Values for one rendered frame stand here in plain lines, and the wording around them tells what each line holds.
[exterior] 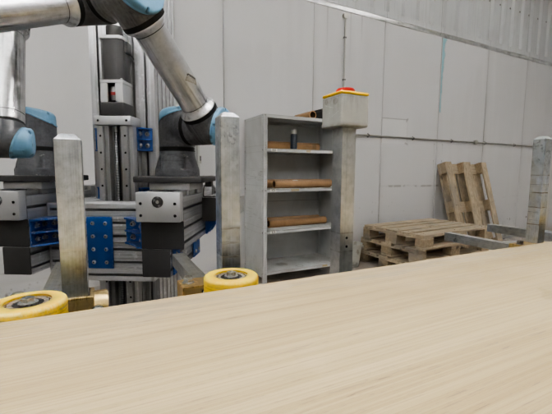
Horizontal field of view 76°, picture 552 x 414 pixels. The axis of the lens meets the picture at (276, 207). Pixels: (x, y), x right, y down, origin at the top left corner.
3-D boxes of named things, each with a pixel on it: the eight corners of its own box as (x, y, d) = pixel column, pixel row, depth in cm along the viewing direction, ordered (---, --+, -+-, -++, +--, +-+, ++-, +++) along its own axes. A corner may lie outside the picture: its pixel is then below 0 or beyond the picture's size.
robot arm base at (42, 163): (34, 174, 134) (33, 148, 133) (74, 175, 133) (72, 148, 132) (2, 175, 119) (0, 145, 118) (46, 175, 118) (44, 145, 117)
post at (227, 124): (217, 364, 69) (214, 113, 64) (234, 360, 71) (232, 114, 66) (223, 373, 66) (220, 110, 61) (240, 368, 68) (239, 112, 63)
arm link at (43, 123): (56, 146, 122) (54, 106, 121) (8, 144, 117) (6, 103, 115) (60, 148, 133) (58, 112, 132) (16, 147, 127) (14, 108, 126)
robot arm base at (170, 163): (163, 175, 132) (163, 149, 131) (204, 176, 131) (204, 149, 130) (148, 176, 117) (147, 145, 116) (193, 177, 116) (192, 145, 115)
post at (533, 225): (521, 289, 113) (533, 136, 108) (527, 287, 115) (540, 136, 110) (533, 292, 110) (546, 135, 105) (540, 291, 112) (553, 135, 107)
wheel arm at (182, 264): (171, 269, 90) (171, 252, 89) (185, 267, 91) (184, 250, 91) (224, 344, 51) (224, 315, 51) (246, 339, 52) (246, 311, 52)
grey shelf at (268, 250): (244, 274, 361) (243, 119, 345) (317, 264, 403) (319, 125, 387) (263, 287, 322) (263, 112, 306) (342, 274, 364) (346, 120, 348)
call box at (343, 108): (321, 132, 77) (322, 95, 76) (347, 134, 80) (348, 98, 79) (341, 129, 71) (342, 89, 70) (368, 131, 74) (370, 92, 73)
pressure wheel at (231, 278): (195, 355, 51) (193, 277, 50) (218, 330, 59) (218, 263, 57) (247, 363, 49) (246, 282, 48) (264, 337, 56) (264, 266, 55)
